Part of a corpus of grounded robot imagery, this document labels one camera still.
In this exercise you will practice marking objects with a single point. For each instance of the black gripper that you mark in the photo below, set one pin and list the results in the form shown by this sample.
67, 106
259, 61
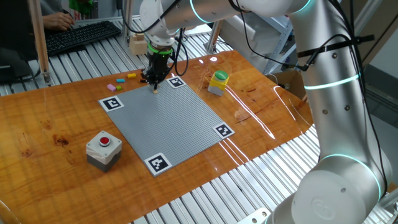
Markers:
158, 63

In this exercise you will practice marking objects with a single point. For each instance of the tan Lego plate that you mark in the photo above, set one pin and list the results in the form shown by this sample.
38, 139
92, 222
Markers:
155, 91

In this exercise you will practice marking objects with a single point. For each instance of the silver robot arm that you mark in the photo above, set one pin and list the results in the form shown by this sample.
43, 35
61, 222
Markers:
335, 109

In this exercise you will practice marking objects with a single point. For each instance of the person's bare forearm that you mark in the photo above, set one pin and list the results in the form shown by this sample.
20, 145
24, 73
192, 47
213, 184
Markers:
45, 21

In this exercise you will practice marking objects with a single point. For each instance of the yellow Lego brick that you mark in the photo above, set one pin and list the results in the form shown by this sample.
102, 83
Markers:
132, 75

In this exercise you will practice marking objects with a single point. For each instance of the cyan Lego brick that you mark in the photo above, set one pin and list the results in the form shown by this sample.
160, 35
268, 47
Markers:
120, 80

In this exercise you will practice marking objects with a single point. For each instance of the pink Lego brick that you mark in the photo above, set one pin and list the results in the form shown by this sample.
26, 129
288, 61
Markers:
111, 87

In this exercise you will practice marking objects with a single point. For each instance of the grey Lego baseplate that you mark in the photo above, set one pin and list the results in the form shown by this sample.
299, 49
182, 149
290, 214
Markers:
164, 124

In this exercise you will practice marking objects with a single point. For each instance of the person's bare hand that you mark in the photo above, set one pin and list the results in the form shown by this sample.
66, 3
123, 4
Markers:
60, 21

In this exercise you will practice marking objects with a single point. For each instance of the black white fiducial marker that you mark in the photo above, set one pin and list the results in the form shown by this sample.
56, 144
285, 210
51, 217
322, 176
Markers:
224, 130
158, 163
176, 81

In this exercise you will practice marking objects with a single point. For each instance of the beige block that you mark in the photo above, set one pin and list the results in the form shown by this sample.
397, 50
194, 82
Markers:
136, 47

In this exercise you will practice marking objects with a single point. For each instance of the fiducial marker with C pattern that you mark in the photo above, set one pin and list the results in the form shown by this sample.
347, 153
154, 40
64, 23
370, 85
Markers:
111, 103

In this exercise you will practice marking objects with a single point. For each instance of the yellow and grey button box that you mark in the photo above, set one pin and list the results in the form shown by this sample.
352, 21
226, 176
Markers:
218, 83

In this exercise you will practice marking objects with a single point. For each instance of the white flat board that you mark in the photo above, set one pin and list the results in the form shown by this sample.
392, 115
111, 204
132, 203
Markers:
197, 29

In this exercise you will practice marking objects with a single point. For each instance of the black computer keyboard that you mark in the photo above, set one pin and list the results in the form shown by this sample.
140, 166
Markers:
81, 35

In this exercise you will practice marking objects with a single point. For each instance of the grey box with red button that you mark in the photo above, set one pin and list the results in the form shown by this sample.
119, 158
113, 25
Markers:
104, 152

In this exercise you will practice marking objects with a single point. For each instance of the green cloth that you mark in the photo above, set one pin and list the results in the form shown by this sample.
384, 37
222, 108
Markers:
81, 6

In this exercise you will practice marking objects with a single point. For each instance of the person in grey shirt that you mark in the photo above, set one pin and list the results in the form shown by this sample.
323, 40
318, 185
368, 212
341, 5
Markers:
53, 6

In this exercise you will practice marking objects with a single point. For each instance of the wood grain mat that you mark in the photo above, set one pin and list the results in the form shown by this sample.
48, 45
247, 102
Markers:
62, 186

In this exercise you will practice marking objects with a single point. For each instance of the black computer monitor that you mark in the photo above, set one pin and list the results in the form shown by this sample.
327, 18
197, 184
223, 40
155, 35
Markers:
15, 31

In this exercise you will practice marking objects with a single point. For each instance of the dark grey cabinet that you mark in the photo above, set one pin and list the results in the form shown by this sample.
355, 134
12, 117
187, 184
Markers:
384, 93

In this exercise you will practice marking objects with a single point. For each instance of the brown cardboard panel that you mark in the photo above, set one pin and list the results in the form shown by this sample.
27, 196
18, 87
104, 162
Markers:
381, 31

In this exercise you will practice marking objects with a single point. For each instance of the aluminium frame post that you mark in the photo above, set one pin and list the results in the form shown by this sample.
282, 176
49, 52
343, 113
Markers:
214, 34
127, 18

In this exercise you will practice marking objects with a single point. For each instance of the wooden frame post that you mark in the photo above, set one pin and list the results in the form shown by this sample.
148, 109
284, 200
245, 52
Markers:
38, 37

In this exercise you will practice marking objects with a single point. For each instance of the grey metal shelf frame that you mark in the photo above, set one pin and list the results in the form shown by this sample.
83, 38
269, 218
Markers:
281, 43

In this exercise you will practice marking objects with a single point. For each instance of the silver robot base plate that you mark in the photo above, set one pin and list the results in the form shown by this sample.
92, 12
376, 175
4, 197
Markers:
255, 217

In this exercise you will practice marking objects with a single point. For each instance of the aluminium frame bar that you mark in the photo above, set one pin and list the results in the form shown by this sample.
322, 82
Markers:
370, 12

